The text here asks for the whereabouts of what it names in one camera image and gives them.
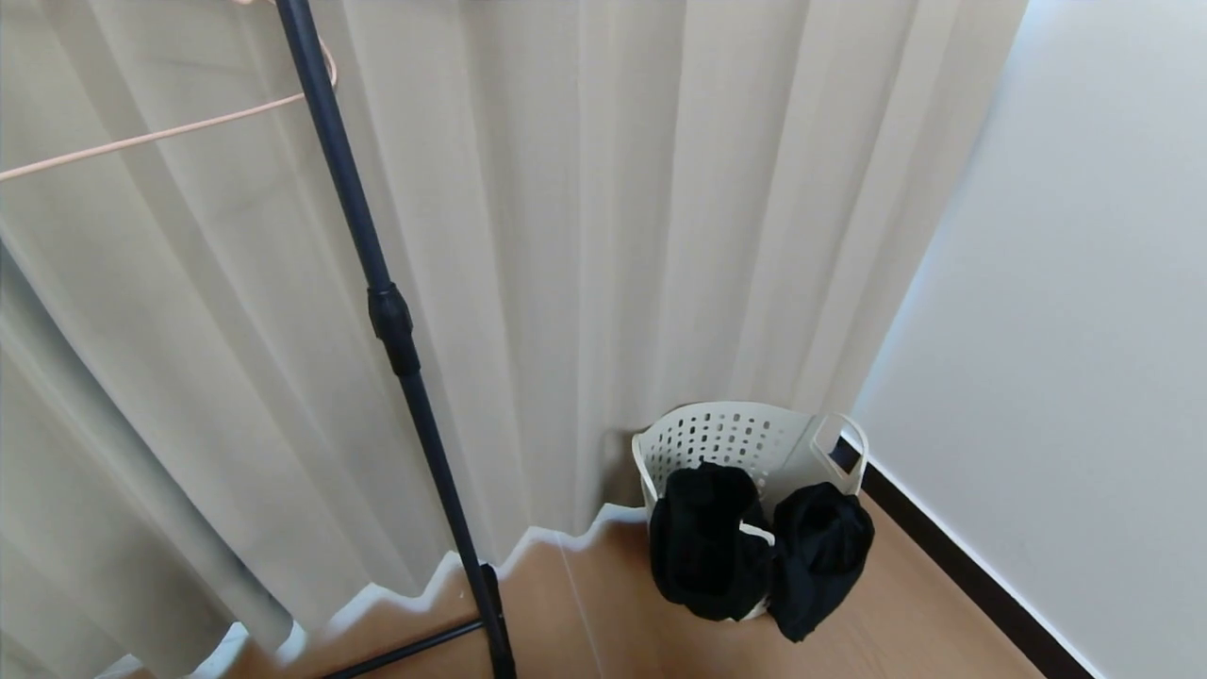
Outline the black garment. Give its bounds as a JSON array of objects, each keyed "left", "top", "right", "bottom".
[
  {"left": 649, "top": 462, "right": 776, "bottom": 623},
  {"left": 769, "top": 483, "right": 876, "bottom": 644}
]

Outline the white laundry basket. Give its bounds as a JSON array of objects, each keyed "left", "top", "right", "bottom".
[{"left": 632, "top": 401, "right": 870, "bottom": 623}]

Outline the black clothes rack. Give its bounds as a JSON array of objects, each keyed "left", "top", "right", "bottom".
[{"left": 273, "top": 0, "right": 518, "bottom": 679}]

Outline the pink clothes hanger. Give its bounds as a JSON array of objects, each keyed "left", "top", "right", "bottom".
[{"left": 0, "top": 0, "right": 339, "bottom": 183}]

